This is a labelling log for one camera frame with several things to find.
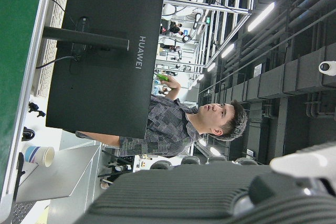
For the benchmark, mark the dark ventilation duct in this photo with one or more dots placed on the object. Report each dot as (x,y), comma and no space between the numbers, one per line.
(288,77)

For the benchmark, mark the beige keyboard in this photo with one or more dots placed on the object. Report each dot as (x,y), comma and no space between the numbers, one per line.
(56,6)

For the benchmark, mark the man in patterned shirt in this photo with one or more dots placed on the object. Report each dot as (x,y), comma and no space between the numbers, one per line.
(168,127)

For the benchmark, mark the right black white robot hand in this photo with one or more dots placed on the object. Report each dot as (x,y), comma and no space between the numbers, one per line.
(183,195)

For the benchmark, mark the black upright stand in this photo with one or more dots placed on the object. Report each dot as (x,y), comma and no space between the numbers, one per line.
(19,176)

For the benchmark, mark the black Huawei monitor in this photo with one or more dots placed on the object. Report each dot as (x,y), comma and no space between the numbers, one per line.
(105,90)

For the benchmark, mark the green conveyor belt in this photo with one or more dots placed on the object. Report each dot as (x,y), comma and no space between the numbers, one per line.
(15,51)

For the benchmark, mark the green handheld object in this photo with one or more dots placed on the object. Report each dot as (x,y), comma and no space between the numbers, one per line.
(162,77)

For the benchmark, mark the black clip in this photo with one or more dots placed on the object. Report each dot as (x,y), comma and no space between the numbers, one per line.
(35,109)

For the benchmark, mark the blue white paper cup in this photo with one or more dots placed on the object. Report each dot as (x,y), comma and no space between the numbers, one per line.
(36,155)

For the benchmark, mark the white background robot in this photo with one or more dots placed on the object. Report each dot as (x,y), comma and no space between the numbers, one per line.
(181,11)

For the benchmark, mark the white security camera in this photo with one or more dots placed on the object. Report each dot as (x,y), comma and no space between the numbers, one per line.
(326,67)

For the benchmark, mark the long ceiling light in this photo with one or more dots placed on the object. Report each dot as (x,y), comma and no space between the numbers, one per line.
(211,66)
(228,51)
(261,16)

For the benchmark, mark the aluminium background rack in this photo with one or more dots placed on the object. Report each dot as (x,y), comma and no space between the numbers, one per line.
(236,9)

